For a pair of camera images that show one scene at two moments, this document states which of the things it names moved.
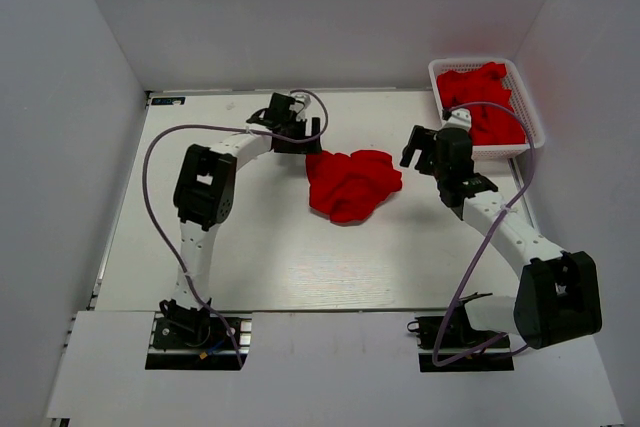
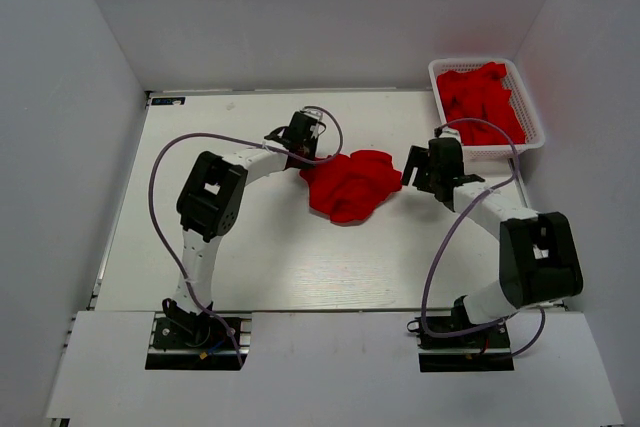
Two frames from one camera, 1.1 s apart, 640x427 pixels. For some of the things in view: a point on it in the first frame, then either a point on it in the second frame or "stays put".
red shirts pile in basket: (490, 125) stays put
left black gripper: (312, 147) -> (307, 163)
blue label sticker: (168, 100) stays put
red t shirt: (348, 187) stays put
